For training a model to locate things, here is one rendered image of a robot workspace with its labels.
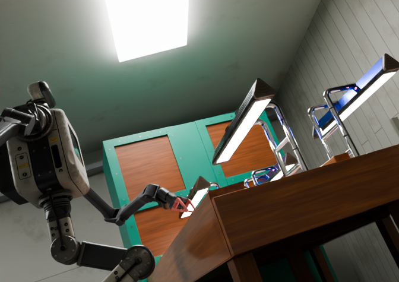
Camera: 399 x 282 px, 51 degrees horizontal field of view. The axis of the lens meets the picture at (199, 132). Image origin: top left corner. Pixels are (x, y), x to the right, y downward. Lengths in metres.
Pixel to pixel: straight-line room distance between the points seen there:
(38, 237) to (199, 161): 2.62
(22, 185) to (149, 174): 1.45
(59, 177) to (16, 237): 3.59
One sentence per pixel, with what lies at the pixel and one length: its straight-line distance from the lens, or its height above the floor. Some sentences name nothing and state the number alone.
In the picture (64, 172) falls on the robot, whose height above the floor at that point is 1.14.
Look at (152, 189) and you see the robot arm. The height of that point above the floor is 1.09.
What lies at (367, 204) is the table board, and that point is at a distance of 1.31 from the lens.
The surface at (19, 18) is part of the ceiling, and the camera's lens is 3.18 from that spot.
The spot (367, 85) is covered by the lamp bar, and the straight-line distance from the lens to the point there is 1.81.
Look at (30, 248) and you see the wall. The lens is 5.25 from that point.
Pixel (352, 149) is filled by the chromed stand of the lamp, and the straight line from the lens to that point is 1.75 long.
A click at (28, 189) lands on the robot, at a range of 1.80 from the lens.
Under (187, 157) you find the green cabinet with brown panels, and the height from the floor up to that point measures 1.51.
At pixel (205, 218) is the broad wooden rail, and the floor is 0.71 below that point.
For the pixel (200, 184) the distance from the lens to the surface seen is 2.27.
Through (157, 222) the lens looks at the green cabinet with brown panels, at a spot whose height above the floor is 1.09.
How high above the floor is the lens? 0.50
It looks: 21 degrees up
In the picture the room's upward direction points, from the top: 21 degrees counter-clockwise
